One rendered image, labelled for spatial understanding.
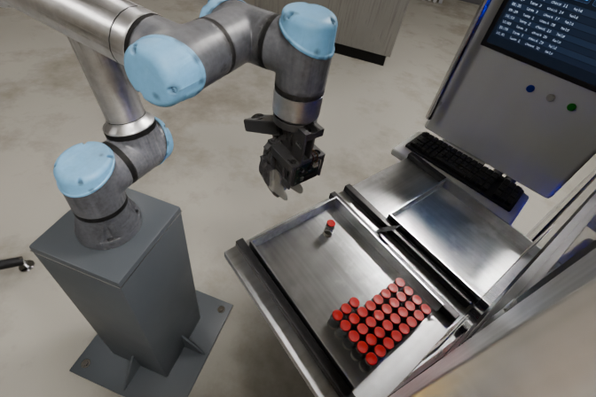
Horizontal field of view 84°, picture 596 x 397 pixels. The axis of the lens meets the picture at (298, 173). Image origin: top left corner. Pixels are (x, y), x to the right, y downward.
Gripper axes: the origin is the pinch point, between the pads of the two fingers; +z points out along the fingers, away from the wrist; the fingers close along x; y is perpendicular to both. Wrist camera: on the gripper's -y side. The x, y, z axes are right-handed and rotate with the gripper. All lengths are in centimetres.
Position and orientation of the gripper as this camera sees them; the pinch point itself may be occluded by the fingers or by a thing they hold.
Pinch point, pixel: (277, 189)
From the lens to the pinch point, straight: 67.1
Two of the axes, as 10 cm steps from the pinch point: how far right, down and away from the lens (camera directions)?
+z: -1.3, 7.1, 6.9
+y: 6.0, 6.2, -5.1
